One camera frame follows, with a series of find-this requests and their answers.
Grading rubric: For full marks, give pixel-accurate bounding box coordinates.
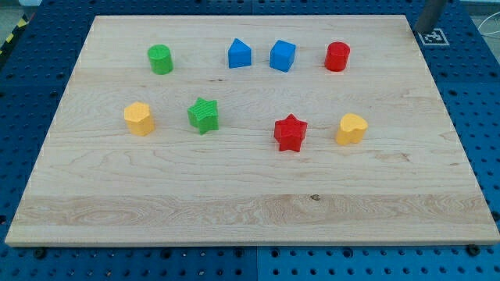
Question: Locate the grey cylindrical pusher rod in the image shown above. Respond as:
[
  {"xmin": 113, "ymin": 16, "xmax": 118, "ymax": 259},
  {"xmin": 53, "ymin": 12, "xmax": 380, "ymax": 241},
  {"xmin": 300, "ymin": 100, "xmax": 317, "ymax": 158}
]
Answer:
[{"xmin": 413, "ymin": 0, "xmax": 447, "ymax": 34}]

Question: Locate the yellow heart block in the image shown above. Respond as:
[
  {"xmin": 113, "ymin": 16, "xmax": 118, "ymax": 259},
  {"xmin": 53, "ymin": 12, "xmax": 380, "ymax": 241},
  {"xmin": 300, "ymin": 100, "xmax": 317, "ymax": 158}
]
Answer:
[{"xmin": 335, "ymin": 113, "xmax": 369, "ymax": 145}]

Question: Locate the white fiducial marker tag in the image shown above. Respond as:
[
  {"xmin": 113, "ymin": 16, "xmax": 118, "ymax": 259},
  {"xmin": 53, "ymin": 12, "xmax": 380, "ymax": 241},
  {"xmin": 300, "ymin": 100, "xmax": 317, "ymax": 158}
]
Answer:
[{"xmin": 419, "ymin": 28, "xmax": 449, "ymax": 47}]

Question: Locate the red cylinder block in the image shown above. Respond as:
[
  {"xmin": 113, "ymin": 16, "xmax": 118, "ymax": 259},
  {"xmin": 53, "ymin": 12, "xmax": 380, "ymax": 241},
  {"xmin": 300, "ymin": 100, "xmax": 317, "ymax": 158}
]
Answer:
[{"xmin": 324, "ymin": 41, "xmax": 350, "ymax": 72}]

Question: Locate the blue cube block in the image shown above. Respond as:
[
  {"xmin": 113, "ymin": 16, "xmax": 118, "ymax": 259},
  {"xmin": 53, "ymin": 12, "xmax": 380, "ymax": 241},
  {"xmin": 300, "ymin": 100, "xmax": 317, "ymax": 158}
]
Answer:
[{"xmin": 270, "ymin": 40, "xmax": 296, "ymax": 72}]

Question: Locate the red star block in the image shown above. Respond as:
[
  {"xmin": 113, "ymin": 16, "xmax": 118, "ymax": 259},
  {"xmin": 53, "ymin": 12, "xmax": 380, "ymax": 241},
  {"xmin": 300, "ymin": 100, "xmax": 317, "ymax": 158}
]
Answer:
[{"xmin": 274, "ymin": 113, "xmax": 308, "ymax": 152}]

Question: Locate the blue triangular prism block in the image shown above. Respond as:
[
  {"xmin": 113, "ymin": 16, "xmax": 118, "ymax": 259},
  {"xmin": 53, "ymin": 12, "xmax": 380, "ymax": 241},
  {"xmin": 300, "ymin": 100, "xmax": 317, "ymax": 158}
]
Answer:
[{"xmin": 227, "ymin": 38, "xmax": 252, "ymax": 69}]

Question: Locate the green star block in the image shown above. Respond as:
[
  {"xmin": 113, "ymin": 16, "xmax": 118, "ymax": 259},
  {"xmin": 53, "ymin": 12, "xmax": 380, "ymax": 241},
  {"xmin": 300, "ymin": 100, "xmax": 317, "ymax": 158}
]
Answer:
[{"xmin": 187, "ymin": 98, "xmax": 219, "ymax": 134}]

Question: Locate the green cylinder block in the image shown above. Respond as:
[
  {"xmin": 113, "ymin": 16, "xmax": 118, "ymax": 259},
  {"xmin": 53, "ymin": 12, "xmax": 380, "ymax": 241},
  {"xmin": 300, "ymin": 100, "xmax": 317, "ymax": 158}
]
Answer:
[{"xmin": 147, "ymin": 44, "xmax": 173, "ymax": 75}]

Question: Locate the light wooden board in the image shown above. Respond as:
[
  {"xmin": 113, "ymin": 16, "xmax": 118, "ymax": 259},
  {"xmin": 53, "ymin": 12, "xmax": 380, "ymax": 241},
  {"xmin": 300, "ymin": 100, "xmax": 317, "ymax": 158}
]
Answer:
[{"xmin": 5, "ymin": 15, "xmax": 499, "ymax": 247}]

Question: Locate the yellow hexagon block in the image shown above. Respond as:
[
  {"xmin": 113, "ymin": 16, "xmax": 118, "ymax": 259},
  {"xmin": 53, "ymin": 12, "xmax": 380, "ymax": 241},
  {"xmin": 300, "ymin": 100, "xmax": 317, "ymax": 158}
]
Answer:
[{"xmin": 123, "ymin": 101, "xmax": 155, "ymax": 136}]

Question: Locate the white cable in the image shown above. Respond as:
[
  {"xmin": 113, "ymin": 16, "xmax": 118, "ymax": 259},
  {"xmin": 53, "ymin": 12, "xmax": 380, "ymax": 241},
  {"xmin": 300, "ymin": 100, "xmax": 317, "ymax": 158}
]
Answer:
[{"xmin": 476, "ymin": 10, "xmax": 500, "ymax": 63}]

